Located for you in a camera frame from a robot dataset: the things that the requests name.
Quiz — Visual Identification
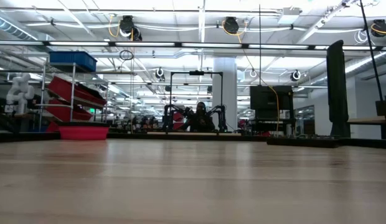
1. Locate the person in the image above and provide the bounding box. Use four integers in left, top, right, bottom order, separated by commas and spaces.
185, 101, 216, 133

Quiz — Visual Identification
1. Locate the white building column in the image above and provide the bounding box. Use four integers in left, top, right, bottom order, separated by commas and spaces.
212, 57, 238, 132

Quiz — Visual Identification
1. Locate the black monitor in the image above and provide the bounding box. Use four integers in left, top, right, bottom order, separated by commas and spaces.
249, 85, 294, 120

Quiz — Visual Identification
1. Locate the thin black rod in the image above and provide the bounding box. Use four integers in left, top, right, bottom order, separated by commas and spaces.
258, 4, 262, 86

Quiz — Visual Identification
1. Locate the red tray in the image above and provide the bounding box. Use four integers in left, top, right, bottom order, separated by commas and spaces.
57, 121, 110, 141

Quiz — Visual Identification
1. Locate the metal shelf rack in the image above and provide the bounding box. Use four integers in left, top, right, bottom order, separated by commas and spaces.
36, 61, 110, 133

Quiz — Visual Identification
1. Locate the red storage bin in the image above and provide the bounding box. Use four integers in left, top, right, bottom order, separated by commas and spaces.
47, 75, 108, 110
45, 98, 94, 123
45, 121, 60, 133

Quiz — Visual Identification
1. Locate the blue storage bin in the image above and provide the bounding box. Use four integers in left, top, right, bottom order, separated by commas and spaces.
49, 50, 98, 73

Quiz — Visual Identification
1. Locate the long light strip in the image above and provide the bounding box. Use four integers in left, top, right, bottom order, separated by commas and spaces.
0, 39, 386, 51

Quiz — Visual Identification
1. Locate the white junction box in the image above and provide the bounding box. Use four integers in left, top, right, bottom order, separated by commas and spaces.
277, 7, 303, 26

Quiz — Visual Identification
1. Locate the wooden side table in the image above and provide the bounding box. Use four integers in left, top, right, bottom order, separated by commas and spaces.
347, 115, 386, 139

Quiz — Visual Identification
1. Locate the black slanted pole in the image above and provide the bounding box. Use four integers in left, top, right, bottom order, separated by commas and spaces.
358, 0, 385, 102

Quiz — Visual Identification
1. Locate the black laptop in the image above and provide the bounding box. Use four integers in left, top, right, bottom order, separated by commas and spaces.
375, 100, 386, 117

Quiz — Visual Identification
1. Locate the black table frame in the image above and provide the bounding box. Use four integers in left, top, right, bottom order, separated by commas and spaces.
0, 130, 386, 151

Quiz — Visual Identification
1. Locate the black rig frame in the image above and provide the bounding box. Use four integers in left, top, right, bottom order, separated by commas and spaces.
169, 70, 224, 134

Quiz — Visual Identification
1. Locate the black cable reel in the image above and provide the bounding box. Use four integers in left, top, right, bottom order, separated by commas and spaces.
222, 16, 241, 35
289, 69, 303, 83
154, 67, 166, 83
119, 15, 143, 42
370, 19, 386, 39

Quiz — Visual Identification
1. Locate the yellow hanging cable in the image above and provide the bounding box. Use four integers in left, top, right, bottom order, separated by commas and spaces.
222, 20, 281, 133

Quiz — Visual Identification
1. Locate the black cable ring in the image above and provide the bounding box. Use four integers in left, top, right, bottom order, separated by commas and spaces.
118, 49, 135, 62

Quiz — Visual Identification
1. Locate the silver ventilation duct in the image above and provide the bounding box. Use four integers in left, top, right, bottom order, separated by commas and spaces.
0, 13, 39, 42

